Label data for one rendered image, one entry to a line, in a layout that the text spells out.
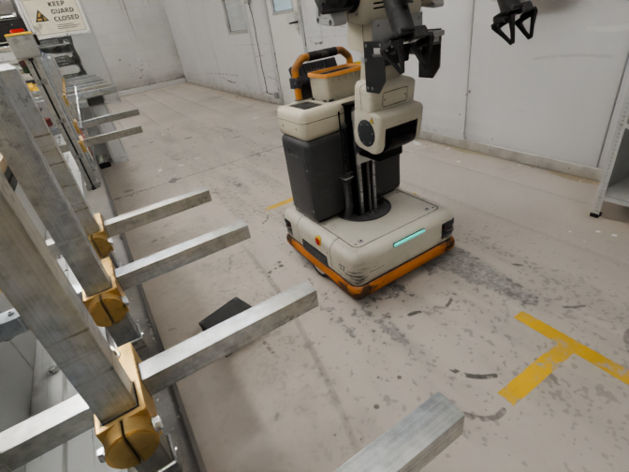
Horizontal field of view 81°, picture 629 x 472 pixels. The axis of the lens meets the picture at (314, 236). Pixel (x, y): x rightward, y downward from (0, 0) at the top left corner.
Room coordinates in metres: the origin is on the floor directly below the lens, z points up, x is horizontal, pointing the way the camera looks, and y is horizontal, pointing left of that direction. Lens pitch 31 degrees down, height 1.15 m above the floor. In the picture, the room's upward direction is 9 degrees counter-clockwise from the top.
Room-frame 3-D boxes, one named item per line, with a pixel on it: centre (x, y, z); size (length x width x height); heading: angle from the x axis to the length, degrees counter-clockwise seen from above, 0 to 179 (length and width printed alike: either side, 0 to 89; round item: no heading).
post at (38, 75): (1.36, 0.80, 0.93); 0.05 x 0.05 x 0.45; 27
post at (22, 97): (0.71, 0.46, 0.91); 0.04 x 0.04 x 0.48; 27
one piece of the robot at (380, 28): (1.38, -0.40, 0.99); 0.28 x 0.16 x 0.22; 117
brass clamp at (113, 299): (0.50, 0.36, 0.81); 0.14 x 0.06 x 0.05; 27
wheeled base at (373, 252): (1.64, -0.26, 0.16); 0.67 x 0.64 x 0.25; 27
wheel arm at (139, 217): (0.76, 0.44, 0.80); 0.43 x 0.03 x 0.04; 117
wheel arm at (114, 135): (1.65, 0.90, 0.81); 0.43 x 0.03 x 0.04; 117
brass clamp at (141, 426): (0.28, 0.25, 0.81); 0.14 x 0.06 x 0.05; 27
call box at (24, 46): (1.36, 0.80, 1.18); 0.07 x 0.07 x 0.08; 27
